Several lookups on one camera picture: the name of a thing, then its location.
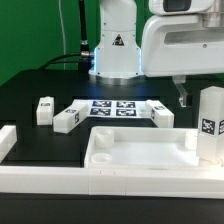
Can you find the fiducial marker sheet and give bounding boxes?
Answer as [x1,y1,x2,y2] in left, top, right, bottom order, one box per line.
[74,99,151,118]

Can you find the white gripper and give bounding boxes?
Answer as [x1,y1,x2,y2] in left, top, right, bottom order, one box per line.
[141,14,224,107]

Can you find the white thin cable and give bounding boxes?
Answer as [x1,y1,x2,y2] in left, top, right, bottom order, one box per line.
[58,0,67,70]

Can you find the white desk top panel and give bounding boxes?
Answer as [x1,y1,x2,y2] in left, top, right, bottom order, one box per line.
[83,125,224,169]

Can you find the black cable with connector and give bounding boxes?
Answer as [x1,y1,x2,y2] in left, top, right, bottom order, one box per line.
[39,0,96,70]

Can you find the white U-shaped obstacle fence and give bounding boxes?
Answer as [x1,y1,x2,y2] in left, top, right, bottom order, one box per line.
[0,127,224,199]

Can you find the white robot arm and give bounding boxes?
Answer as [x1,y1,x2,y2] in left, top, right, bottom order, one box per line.
[89,0,224,107]

